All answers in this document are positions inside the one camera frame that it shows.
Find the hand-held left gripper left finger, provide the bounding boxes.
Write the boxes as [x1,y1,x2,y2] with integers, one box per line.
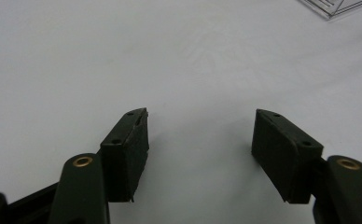
[99,107,150,203]

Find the clear plastic box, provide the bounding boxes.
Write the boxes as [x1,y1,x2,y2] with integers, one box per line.
[299,0,362,21]

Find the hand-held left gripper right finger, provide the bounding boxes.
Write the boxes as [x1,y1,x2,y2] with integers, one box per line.
[251,108,325,204]

